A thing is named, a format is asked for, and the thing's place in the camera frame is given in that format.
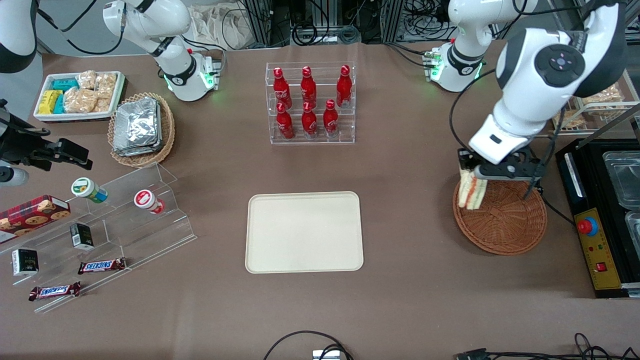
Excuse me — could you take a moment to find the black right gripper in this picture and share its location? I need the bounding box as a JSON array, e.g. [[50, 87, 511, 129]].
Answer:
[[0, 113, 94, 172]]

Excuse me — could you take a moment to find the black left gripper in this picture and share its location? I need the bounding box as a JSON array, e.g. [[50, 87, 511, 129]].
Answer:
[[457, 146, 545, 175]]

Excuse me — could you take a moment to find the triangular sandwich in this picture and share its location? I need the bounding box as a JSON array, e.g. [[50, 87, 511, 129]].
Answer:
[[457, 167, 489, 210]]

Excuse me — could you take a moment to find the brown round wicker basket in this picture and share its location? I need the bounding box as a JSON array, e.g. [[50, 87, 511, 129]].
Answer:
[[452, 170, 549, 256]]

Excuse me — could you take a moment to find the white rectangular snack tray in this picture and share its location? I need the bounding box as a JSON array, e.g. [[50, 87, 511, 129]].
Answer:
[[33, 70, 126, 124]]

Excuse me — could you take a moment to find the tan oval wicker basket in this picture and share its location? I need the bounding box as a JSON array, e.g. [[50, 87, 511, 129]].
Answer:
[[107, 92, 176, 168]]

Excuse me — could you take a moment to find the cream plastic serving tray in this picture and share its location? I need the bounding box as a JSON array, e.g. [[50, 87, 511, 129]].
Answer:
[[244, 191, 365, 275]]

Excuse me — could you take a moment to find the green lid yogurt cup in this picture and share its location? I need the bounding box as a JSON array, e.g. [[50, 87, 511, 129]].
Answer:
[[70, 177, 109, 204]]

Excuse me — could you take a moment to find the yellow snack pack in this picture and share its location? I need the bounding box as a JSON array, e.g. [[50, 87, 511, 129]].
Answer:
[[38, 90, 63, 115]]

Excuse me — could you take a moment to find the silver foil pouch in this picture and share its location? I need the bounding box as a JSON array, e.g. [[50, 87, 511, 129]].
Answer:
[[112, 141, 164, 158], [113, 97, 161, 151]]

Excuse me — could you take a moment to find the red cookie box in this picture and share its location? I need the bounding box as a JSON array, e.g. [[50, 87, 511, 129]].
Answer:
[[0, 194, 71, 245]]

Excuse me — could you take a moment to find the small black carton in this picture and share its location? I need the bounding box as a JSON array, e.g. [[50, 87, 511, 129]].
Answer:
[[69, 222, 95, 251], [11, 248, 40, 277]]

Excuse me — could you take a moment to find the red lid yogurt cup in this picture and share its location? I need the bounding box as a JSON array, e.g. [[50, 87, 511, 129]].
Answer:
[[133, 189, 165, 215]]

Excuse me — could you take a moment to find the clear acrylic stepped stand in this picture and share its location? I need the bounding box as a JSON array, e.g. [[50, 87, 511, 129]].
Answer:
[[0, 162, 198, 314]]

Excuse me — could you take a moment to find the clear bagged pastry pack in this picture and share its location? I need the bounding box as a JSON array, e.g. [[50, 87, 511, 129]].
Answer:
[[581, 83, 624, 106], [551, 109, 584, 129]]

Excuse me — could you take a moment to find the snickers chocolate bar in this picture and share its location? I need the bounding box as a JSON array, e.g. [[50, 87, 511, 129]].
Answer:
[[77, 257, 127, 275], [28, 281, 82, 302]]

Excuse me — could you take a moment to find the clear acrylic bottle rack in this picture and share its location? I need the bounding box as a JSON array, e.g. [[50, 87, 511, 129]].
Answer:
[[265, 61, 357, 146]]

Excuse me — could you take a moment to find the red cola bottle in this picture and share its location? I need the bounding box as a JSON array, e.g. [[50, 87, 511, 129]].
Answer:
[[300, 65, 318, 105], [336, 64, 353, 109], [301, 101, 319, 139], [322, 98, 340, 138], [273, 67, 293, 109], [275, 102, 295, 140]]

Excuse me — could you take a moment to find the grey metal bar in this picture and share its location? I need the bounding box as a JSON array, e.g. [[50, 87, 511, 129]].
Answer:
[[580, 102, 640, 151]]

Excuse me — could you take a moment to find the clear plastic container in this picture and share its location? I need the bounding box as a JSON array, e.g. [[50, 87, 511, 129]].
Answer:
[[624, 210, 640, 246], [602, 150, 640, 209]]

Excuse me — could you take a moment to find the black machine with yellow panel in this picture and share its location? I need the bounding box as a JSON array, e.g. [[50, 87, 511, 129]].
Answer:
[[555, 138, 640, 300]]

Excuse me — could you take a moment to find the beige cloth bag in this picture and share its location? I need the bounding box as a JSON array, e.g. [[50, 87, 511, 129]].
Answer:
[[189, 2, 256, 51]]

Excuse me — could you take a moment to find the black left wrist camera cable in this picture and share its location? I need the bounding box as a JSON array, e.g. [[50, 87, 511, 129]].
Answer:
[[448, 67, 569, 201]]

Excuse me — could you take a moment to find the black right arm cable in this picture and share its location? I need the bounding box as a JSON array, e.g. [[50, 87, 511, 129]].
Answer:
[[37, 0, 126, 56]]

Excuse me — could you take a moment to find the black power cable on table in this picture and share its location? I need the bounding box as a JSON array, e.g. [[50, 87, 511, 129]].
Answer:
[[537, 192, 576, 226]]

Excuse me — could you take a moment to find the black cable bundle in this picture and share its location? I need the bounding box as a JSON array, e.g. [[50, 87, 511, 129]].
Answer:
[[399, 0, 457, 42], [289, 0, 362, 47]]

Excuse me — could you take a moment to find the white wire rack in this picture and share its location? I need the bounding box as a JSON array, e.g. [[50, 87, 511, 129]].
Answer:
[[547, 69, 640, 136]]

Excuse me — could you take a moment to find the black cable with connector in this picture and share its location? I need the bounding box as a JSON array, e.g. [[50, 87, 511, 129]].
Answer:
[[454, 332, 640, 360]]

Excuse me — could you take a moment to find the black looped cable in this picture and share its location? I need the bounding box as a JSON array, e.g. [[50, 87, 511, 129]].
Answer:
[[263, 330, 354, 360]]

